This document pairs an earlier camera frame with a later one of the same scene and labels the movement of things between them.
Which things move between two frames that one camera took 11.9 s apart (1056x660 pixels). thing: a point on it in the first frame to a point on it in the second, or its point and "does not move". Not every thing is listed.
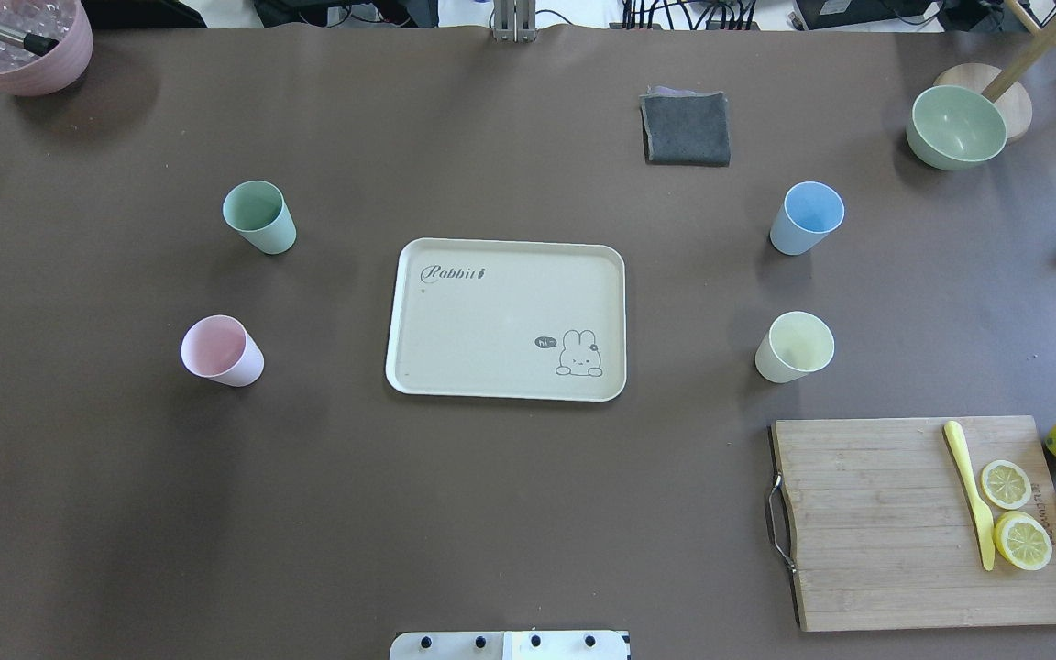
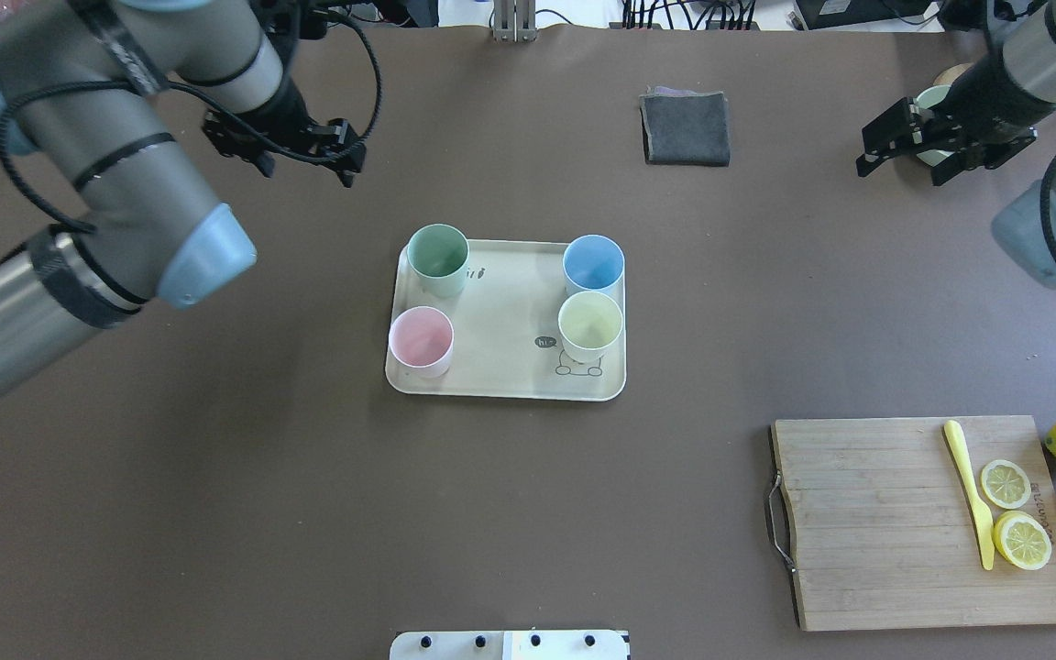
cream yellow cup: [796, 344] to [589, 324]
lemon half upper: [1023, 540] does not move
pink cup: [220, 348] to [421, 341]
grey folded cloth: [686, 126] does not move
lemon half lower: [1006, 484] does not move
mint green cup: [257, 211] to [438, 257]
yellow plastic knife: [982, 516] does not move
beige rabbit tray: [508, 319] does not move
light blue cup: [810, 209] to [594, 263]
